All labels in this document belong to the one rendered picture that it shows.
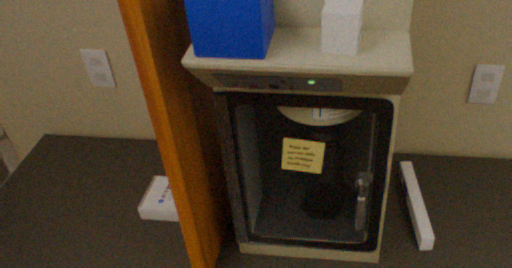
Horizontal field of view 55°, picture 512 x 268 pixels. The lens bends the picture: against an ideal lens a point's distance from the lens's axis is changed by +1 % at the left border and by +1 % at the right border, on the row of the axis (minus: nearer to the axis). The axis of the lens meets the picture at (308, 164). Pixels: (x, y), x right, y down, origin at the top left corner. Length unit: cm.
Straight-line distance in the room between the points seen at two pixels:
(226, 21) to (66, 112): 104
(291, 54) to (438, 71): 68
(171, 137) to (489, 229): 79
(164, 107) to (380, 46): 34
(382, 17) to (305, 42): 12
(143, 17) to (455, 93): 88
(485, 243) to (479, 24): 52
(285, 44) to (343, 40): 9
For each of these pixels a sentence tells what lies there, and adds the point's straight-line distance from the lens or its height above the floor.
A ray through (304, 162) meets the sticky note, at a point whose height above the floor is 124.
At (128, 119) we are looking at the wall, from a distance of 157.
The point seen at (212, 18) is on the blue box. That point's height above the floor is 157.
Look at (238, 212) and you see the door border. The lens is 104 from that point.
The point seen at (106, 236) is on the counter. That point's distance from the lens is 129.
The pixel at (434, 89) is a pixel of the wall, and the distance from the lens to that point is 135.
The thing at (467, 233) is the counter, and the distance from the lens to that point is 125.
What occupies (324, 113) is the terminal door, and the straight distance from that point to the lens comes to 84.
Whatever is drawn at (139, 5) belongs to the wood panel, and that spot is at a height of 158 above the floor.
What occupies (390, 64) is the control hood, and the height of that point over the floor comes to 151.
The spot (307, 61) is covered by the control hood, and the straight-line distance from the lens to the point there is 68.
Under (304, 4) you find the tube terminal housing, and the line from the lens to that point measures 76.
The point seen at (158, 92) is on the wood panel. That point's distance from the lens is 79.
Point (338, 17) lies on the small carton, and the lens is 68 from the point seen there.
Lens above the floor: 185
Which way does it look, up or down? 41 degrees down
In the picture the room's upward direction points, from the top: 1 degrees counter-clockwise
